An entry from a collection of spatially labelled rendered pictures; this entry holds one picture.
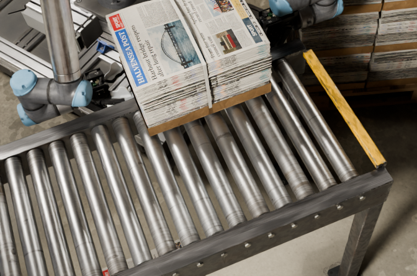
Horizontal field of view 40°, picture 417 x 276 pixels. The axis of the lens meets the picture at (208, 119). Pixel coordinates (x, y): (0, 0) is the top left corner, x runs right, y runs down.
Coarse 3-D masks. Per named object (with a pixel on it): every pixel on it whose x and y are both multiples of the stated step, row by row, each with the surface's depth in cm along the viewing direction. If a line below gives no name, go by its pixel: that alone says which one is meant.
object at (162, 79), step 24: (120, 24) 158; (144, 24) 157; (168, 24) 157; (120, 48) 153; (144, 48) 152; (168, 48) 152; (144, 72) 148; (168, 72) 147; (192, 72) 148; (144, 96) 148; (168, 96) 153; (192, 96) 157; (144, 120) 167; (168, 120) 161
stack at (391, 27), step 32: (352, 0) 204; (384, 0) 207; (320, 32) 217; (352, 32) 218; (384, 32) 218; (416, 32) 220; (352, 64) 234; (384, 64) 235; (416, 64) 236; (320, 96) 251; (416, 96) 254
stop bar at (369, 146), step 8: (304, 56) 175; (312, 56) 173; (312, 64) 172; (320, 64) 171; (320, 72) 170; (320, 80) 169; (328, 80) 168; (328, 88) 166; (336, 88) 166; (336, 96) 164; (336, 104) 163; (344, 104) 162; (344, 112) 161; (352, 112) 161; (352, 120) 159; (352, 128) 158; (360, 128) 158; (360, 136) 156; (368, 136) 156; (368, 144) 155; (368, 152) 154; (376, 152) 153; (376, 160) 152; (384, 160) 152; (376, 168) 152
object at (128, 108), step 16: (272, 48) 179; (288, 48) 178; (304, 48) 178; (272, 64) 177; (304, 64) 184; (96, 112) 171; (112, 112) 171; (128, 112) 170; (48, 128) 169; (64, 128) 169; (80, 128) 168; (112, 128) 173; (16, 144) 167; (32, 144) 167; (48, 144) 167; (0, 160) 165; (48, 160) 173
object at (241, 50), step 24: (192, 0) 161; (216, 0) 160; (240, 0) 159; (216, 24) 155; (240, 24) 154; (216, 48) 150; (240, 48) 150; (264, 48) 151; (240, 72) 156; (264, 72) 161
